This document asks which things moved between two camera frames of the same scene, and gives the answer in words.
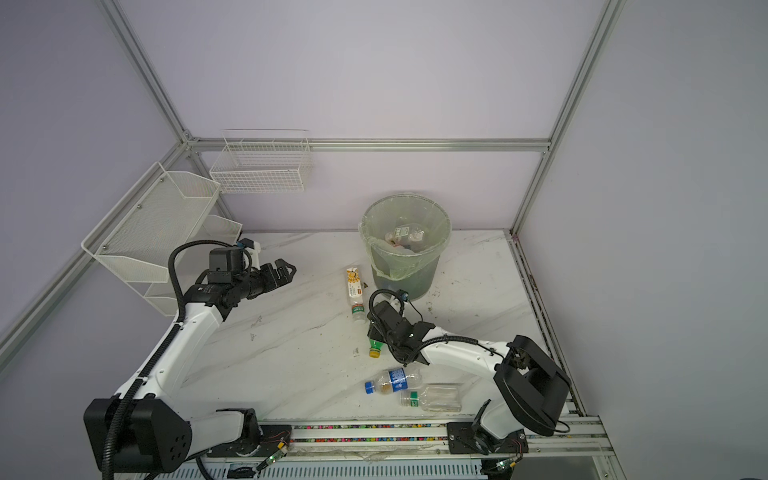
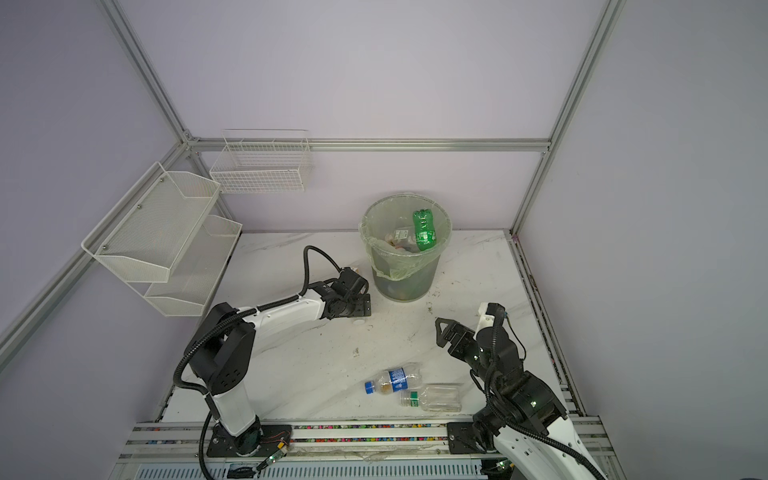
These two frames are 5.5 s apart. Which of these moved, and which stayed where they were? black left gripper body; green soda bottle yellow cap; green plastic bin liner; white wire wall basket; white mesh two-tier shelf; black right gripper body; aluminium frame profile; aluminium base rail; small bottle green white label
Moved: green soda bottle yellow cap; black left gripper body; black right gripper body
Stayed: small bottle green white label; aluminium base rail; aluminium frame profile; white mesh two-tier shelf; white wire wall basket; green plastic bin liner
